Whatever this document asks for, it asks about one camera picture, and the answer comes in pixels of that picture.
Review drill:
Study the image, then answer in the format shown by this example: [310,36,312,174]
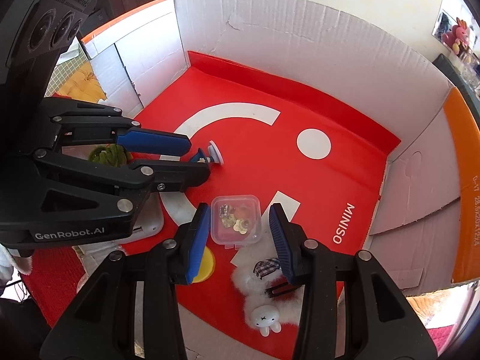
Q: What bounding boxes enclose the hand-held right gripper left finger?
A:
[39,202,211,360]

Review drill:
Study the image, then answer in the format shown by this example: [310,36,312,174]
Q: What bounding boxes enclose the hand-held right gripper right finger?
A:
[268,202,439,360]

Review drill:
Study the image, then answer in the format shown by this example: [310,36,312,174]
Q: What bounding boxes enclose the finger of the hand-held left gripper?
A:
[34,150,211,218]
[39,97,193,157]

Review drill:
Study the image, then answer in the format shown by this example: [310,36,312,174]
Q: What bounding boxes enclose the yellow bottle cap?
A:
[193,257,216,284]

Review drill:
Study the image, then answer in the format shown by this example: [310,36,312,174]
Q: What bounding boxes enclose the clear plastic box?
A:
[211,194,262,259]

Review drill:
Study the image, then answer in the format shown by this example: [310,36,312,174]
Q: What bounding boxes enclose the blue doll with white cap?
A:
[189,140,225,166]

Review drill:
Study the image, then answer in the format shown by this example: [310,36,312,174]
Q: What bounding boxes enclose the green chenille scrunchie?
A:
[88,143,126,166]

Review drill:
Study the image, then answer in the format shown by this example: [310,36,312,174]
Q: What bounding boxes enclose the pink round device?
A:
[124,191,166,242]

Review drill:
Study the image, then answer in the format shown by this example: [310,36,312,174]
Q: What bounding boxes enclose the white fluffy rabbit keychain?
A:
[229,249,312,339]

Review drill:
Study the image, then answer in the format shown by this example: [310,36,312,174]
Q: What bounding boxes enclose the orange cardboard box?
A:
[77,0,480,360]

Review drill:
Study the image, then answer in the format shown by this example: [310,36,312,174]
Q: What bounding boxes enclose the yellow tufted cushion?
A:
[62,62,107,104]

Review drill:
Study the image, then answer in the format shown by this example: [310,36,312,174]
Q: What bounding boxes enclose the red paper bag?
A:
[122,50,402,359]

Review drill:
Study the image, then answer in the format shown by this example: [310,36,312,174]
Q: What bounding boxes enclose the red knitted blanket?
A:
[19,245,469,360]

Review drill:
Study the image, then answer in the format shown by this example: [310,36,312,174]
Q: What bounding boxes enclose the pink rabbit plush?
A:
[442,17,477,55]

